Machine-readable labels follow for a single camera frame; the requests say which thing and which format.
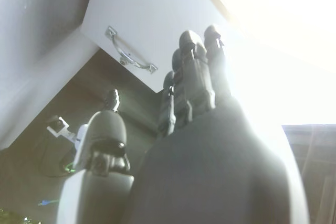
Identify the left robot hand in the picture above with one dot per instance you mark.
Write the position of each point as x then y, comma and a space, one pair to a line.
204, 176

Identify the reddish-brown wooden panel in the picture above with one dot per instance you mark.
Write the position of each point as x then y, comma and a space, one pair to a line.
157, 11

